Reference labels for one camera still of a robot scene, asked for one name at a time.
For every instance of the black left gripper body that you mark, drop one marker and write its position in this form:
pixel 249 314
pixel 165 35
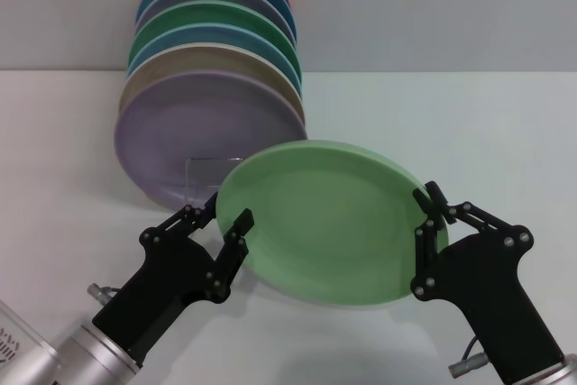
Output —
pixel 153 295

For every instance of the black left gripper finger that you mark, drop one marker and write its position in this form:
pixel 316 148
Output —
pixel 230 250
pixel 180 220

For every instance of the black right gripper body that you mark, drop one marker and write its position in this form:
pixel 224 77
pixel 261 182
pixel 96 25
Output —
pixel 487 286

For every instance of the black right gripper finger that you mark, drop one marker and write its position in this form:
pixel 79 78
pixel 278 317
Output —
pixel 426 250
pixel 478 220

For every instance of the light green plate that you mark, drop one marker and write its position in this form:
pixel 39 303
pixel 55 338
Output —
pixel 329 222

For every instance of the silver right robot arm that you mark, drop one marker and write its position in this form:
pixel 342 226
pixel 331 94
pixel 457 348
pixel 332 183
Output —
pixel 545 369

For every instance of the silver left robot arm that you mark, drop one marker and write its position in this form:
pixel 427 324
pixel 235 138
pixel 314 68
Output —
pixel 63 344

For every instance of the clear acrylic plate rack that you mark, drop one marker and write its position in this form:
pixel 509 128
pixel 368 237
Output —
pixel 205 173

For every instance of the lavender plate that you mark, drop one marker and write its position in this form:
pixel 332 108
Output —
pixel 180 132

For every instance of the beige plate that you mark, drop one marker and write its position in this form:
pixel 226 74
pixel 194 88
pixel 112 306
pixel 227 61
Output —
pixel 198 60

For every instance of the dark green plate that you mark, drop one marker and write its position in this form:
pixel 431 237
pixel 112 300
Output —
pixel 212 13

